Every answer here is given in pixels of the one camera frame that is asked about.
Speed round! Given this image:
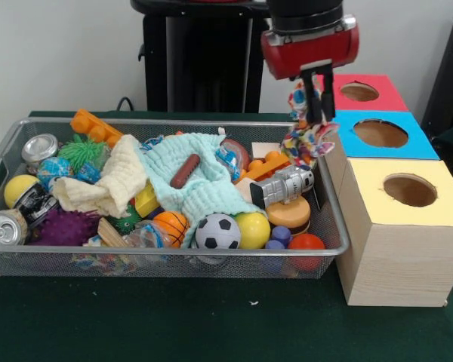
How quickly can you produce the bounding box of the dark green table cloth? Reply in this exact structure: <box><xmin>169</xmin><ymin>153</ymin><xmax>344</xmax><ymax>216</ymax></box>
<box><xmin>0</xmin><ymin>109</ymin><xmax>453</xmax><ymax>362</ymax></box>

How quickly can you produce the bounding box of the black and white soccer ball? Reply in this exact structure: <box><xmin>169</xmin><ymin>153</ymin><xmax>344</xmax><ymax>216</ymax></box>
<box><xmin>195</xmin><ymin>213</ymin><xmax>242</xmax><ymax>250</ymax></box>

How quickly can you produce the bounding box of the black cable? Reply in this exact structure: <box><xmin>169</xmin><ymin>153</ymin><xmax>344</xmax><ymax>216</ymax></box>
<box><xmin>116</xmin><ymin>96</ymin><xmax>137</xmax><ymax>112</ymax></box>

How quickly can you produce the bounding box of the long orange toy brick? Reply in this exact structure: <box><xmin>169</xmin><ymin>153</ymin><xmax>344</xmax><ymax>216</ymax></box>
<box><xmin>69</xmin><ymin>108</ymin><xmax>125</xmax><ymax>149</ymax></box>

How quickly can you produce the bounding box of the cream cloth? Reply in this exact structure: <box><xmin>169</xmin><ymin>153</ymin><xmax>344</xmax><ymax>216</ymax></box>
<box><xmin>52</xmin><ymin>134</ymin><xmax>152</xmax><ymax>219</ymax></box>

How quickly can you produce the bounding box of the mint green cloth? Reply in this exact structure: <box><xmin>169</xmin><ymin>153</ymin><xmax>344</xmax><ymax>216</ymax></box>
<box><xmin>137</xmin><ymin>132</ymin><xmax>267</xmax><ymax>248</ymax></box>

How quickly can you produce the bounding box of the purple spiky ball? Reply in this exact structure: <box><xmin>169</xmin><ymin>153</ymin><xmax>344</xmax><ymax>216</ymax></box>
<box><xmin>32</xmin><ymin>208</ymin><xmax>99</xmax><ymax>247</ymax></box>

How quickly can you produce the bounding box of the colourful patterned cloth scrunchie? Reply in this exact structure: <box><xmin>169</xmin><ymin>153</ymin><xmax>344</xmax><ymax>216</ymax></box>
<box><xmin>281</xmin><ymin>77</ymin><xmax>341</xmax><ymax>167</ymax></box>

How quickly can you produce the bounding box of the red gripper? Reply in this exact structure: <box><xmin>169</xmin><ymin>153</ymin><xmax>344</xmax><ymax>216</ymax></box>
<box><xmin>260</xmin><ymin>14</ymin><xmax>361</xmax><ymax>124</ymax></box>

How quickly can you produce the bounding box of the black object by wall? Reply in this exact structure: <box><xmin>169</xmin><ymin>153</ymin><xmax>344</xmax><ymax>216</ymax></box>
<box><xmin>421</xmin><ymin>5</ymin><xmax>453</xmax><ymax>152</ymax></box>

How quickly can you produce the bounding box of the small orange basketball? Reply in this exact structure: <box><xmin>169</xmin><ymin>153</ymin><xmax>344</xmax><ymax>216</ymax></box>
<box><xmin>153</xmin><ymin>210</ymin><xmax>191</xmax><ymax>248</ymax></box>

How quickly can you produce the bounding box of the silver mesh bin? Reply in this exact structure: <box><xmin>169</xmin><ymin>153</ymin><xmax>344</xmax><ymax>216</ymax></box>
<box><xmin>0</xmin><ymin>116</ymin><xmax>351</xmax><ymax>280</ymax></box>

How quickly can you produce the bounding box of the wooden box with three holes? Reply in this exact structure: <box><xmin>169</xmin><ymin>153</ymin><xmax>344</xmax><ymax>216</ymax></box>
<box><xmin>307</xmin><ymin>73</ymin><xmax>453</xmax><ymax>308</ymax></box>

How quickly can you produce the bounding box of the red ball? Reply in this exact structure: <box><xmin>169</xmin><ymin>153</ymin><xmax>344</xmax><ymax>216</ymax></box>
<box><xmin>288</xmin><ymin>232</ymin><xmax>326</xmax><ymax>271</ymax></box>

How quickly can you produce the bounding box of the yellow ball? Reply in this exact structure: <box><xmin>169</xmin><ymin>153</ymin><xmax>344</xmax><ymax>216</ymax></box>
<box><xmin>234</xmin><ymin>211</ymin><xmax>272</xmax><ymax>249</ymax></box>

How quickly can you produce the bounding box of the brown toy sausage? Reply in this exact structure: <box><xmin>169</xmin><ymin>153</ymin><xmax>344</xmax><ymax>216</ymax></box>
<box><xmin>169</xmin><ymin>153</ymin><xmax>202</xmax><ymax>189</ymax></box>

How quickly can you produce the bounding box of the silver toy robot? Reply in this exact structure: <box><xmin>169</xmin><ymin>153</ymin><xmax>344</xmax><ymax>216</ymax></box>
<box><xmin>248</xmin><ymin>165</ymin><xmax>315</xmax><ymax>209</ymax></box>

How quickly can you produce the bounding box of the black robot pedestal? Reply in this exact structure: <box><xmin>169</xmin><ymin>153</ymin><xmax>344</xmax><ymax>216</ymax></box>
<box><xmin>130</xmin><ymin>0</ymin><xmax>290</xmax><ymax>113</ymax></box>

